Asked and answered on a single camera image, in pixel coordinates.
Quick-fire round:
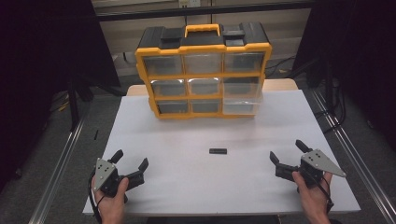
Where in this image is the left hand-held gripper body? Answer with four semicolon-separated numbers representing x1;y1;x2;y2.
92;157;146;199

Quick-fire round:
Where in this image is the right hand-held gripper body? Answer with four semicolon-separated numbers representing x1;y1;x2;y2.
275;148;347;189

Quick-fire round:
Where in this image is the person's left hand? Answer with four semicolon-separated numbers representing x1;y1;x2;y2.
92;176;130;224

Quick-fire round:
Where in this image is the person's right hand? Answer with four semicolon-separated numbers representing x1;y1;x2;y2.
291;171;333;224

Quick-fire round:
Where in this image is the clear plastic drawer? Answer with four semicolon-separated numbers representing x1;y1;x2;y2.
221;98;263;116

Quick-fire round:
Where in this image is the black metal stand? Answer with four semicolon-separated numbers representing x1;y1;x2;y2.
65;76;126;133

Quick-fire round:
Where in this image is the dark curtain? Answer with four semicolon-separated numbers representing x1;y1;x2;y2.
291;0;396;143
0;0;121;194

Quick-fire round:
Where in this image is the yellow black drawer organizer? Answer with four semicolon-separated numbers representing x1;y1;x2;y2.
134;22;273;120

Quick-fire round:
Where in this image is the black horizontal bar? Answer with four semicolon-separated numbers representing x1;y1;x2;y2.
95;0;316;22

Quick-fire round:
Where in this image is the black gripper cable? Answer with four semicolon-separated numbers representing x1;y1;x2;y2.
311;175;334;216
88;170;104;224

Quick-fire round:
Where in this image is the aluminium floor rail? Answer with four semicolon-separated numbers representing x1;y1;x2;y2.
28;106;91;224
310;89;396;224

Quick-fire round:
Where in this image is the black floor cable bundle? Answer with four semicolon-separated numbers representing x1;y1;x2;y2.
313;69;347;135

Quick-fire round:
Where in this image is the white wall socket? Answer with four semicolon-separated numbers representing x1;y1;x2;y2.
178;0;202;9

